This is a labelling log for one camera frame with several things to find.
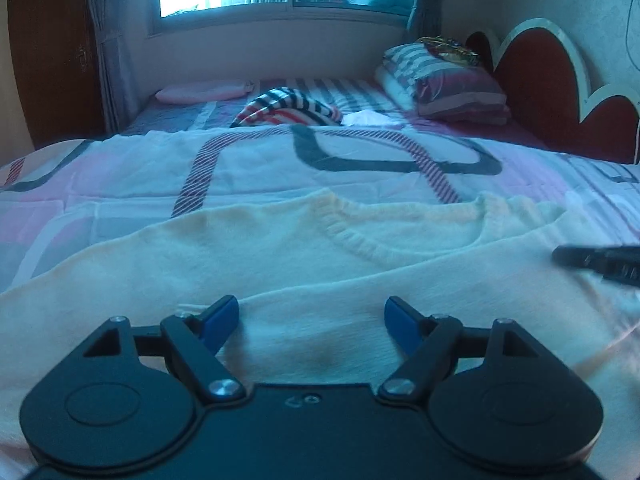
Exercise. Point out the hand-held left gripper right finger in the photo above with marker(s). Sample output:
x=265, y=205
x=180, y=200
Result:
x=401, y=321

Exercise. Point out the pink white patterned blanket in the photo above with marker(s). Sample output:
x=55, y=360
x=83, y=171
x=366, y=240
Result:
x=125, y=170

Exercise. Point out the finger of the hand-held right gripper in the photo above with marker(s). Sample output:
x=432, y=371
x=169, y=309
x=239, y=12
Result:
x=600, y=261

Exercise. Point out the gold patterned bag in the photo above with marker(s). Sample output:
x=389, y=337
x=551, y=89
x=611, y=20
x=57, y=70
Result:
x=450, y=50

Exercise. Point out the grey window curtain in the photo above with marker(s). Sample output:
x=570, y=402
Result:
x=427, y=0
x=107, y=35

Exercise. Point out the brown wooden door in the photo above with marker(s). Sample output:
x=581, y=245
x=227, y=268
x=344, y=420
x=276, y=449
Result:
x=50, y=60

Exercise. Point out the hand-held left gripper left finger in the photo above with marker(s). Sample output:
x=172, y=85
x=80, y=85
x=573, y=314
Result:
x=219, y=321

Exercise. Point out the white cloth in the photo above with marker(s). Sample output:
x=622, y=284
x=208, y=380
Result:
x=370, y=119

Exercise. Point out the teal folded blanket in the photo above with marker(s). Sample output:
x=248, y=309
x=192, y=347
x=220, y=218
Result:
x=380, y=1

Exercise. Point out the striped pillow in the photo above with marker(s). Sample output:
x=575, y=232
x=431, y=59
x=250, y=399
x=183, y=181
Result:
x=445, y=77
x=465, y=112

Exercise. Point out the cream knit sweater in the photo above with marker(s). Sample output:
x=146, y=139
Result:
x=300, y=270

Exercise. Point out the striped bed sheet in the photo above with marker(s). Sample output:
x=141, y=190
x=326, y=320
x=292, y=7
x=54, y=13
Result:
x=350, y=90

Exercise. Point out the pink pillow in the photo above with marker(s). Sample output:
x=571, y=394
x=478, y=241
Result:
x=200, y=92

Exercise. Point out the red navy striped garment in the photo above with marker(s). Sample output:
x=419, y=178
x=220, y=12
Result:
x=290, y=107

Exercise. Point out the red heart-shaped headboard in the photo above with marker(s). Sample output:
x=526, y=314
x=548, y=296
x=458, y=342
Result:
x=540, y=70

